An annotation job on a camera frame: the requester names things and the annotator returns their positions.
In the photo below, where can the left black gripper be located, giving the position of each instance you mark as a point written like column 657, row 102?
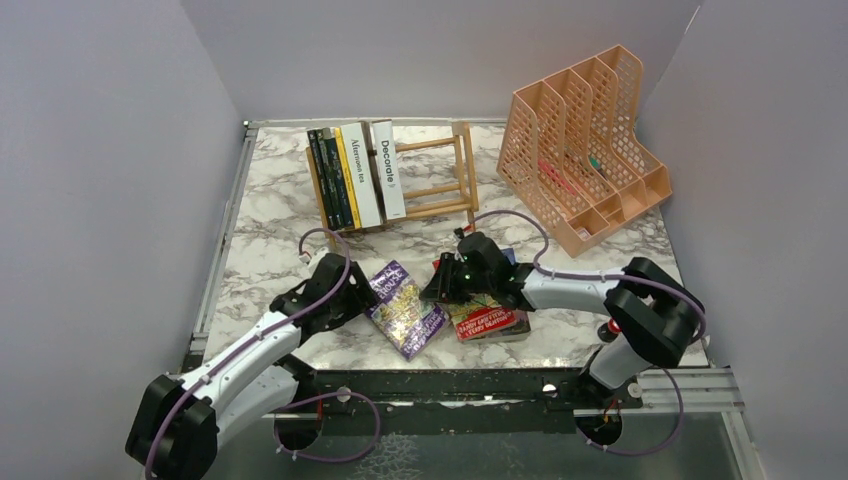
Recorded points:
column 363, row 298

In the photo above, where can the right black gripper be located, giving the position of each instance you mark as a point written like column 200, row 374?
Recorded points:
column 441, row 287

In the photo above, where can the purple 52-storey treehouse book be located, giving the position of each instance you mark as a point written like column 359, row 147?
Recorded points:
column 407, row 322

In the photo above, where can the red 13-storey treehouse book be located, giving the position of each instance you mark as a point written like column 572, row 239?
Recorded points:
column 479, row 317

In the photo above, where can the black moon and sixpence book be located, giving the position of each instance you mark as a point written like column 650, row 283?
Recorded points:
column 329, row 210

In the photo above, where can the green alice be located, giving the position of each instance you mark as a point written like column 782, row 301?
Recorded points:
column 335, row 187

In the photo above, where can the white furniture book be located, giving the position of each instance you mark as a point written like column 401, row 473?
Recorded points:
column 386, row 162

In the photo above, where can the white afternoon tea coffee book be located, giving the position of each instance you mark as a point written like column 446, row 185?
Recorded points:
column 354, row 136

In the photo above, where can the yellow book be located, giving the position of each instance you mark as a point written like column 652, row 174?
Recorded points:
column 348, row 178

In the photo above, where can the floral little women book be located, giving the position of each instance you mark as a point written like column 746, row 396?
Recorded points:
column 341, row 175

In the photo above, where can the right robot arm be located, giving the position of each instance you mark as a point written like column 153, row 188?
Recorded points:
column 657, row 318

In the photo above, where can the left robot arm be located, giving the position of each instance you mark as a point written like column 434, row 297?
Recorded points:
column 184, row 420

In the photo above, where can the blue book under red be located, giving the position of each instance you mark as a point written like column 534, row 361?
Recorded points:
column 516, row 333

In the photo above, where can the wooden book rack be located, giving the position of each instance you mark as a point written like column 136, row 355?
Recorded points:
column 437, row 175

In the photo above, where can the red item in organizer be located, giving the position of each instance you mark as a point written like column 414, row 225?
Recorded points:
column 554, row 182

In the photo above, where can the red black small bottle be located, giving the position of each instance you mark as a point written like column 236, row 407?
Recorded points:
column 608, row 331

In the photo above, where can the orange plastic file organizer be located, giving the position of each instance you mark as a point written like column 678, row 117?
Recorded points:
column 589, row 108

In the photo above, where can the green marker in organizer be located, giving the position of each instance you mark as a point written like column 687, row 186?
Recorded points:
column 596, row 165

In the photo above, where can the black front rail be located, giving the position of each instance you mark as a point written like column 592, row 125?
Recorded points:
column 456, row 402

